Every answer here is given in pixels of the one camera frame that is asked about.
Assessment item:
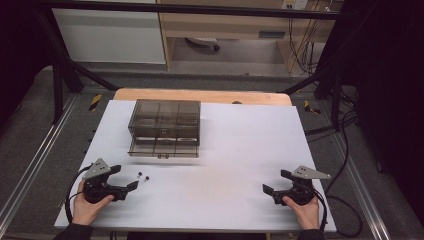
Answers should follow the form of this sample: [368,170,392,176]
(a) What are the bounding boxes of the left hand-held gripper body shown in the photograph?
[81,157,130,205]

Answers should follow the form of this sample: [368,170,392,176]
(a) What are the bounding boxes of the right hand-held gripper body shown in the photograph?
[271,165,332,206]

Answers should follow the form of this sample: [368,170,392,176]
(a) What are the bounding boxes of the transparent drawer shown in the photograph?
[127,135,201,159]

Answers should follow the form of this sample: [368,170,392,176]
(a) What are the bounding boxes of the smoky transparent drawer box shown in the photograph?
[127,98,202,148]

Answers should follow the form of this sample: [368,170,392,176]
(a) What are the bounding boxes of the person's left hand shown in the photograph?
[71,180,115,227]

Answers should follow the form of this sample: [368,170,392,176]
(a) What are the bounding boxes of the person's right hand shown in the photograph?
[281,195,322,231]

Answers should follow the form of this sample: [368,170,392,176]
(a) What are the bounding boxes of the wooden table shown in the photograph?
[112,87,294,107]

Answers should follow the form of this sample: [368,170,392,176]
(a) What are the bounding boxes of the white cabinet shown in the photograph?
[51,7,167,65]

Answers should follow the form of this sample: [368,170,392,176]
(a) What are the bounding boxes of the black curtain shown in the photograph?
[0,0,56,126]
[316,0,424,229]

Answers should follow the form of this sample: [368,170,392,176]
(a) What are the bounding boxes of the office chair base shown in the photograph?
[184,36,222,53]

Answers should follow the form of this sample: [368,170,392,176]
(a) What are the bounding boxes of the light wooden desk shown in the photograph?
[156,0,345,72]

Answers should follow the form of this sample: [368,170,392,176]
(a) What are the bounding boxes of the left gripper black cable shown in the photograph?
[63,164,93,225]

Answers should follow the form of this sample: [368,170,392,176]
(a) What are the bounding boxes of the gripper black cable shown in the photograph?
[311,187,330,233]
[63,164,93,225]

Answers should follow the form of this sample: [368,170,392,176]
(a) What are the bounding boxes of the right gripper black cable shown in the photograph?
[311,187,330,233]

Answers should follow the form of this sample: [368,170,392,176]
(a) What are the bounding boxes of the aluminium floor rail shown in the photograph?
[0,93,81,228]
[328,131,393,240]

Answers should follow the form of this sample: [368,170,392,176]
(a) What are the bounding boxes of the black floor cable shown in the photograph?
[323,109,365,239]

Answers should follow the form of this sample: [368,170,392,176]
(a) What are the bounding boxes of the bundle of hanging cables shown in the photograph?
[287,9,327,77]

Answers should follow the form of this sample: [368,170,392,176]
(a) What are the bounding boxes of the wall power socket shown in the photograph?
[281,0,310,11]

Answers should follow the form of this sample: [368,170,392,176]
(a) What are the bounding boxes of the black metal frame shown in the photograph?
[32,0,355,132]

